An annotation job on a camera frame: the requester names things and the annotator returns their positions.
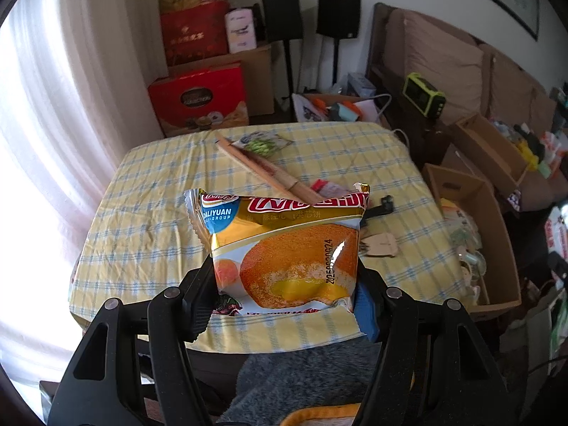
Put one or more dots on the mint green handheld fan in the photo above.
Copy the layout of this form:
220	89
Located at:
466	235

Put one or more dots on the clear packet with red top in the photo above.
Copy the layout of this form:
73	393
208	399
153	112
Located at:
324	186

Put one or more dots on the cake snack packet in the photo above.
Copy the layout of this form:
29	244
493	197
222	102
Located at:
284	248

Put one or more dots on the grey plastic case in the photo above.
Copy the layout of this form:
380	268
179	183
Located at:
360	83

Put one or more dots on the green black device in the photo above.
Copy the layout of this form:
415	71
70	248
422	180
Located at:
424	95

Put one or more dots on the red green snack packet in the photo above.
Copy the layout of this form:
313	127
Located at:
226	307

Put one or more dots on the white plastic bag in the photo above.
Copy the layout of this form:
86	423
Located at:
532	324

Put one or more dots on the pink white box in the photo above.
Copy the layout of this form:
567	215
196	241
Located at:
241	31

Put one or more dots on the orange edged mat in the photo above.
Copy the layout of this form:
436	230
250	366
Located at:
310	410

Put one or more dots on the yellow plastic bag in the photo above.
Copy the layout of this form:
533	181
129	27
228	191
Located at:
528	155

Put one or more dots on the red white printed bag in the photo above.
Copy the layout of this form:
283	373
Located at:
557	230

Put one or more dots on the pile of colourful packets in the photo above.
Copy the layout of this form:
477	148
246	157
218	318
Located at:
506	128

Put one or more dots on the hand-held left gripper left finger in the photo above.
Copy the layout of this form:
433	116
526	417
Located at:
199	315

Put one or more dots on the long shallow cardboard box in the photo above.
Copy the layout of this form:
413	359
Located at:
483	146

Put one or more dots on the green white packet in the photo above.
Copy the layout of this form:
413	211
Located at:
262	145

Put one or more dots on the brown sofa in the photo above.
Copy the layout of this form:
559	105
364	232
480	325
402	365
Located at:
466	108

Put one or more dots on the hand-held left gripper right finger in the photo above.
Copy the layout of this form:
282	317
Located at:
366	315

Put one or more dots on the red gift bag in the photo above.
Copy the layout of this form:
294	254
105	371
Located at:
195	35

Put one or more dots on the black speaker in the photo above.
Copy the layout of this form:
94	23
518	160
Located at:
281	13
338	15

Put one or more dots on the large brown sofa cushion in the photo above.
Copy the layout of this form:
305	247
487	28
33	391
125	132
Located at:
439	53

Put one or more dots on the white curtain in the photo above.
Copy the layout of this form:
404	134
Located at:
53	142

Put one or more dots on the black cloth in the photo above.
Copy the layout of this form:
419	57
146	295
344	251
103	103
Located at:
534	142

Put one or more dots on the open box with orange things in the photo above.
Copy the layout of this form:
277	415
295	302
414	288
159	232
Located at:
328	108

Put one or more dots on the black clip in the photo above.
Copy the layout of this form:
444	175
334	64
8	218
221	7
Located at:
386	204

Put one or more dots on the yellow plaid tablecloth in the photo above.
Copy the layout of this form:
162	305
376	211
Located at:
146	213

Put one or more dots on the red gift box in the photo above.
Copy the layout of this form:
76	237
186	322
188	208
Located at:
195	97

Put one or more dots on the large brown cardboard box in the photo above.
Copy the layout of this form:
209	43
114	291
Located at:
259	80

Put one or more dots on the beige wooden pieces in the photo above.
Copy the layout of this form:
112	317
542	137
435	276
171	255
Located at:
379	244

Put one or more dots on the blue white printed box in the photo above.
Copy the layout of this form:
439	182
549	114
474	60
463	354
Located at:
514	199

